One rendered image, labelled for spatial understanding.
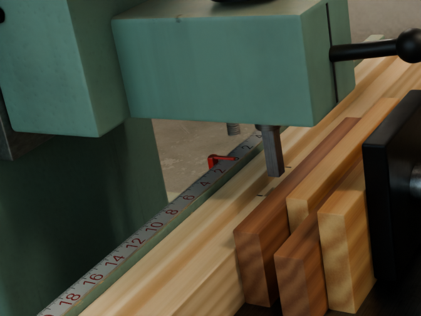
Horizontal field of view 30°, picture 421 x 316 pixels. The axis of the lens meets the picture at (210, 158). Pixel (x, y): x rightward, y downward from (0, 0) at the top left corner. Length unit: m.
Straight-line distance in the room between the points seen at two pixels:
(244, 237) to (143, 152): 0.26
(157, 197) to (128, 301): 0.31
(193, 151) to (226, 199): 2.61
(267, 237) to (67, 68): 0.16
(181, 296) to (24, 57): 0.19
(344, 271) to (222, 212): 0.09
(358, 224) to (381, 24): 3.67
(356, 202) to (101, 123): 0.17
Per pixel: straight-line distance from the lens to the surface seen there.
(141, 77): 0.51
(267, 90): 0.47
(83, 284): 0.44
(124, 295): 0.43
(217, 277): 0.46
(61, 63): 0.51
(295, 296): 0.45
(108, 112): 0.51
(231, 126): 0.59
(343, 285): 0.46
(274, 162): 0.52
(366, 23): 4.14
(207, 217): 0.49
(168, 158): 3.10
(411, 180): 0.49
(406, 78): 0.74
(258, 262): 0.47
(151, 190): 0.72
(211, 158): 0.55
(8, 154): 0.57
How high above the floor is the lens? 1.17
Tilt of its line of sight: 23 degrees down
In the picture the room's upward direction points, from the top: 10 degrees counter-clockwise
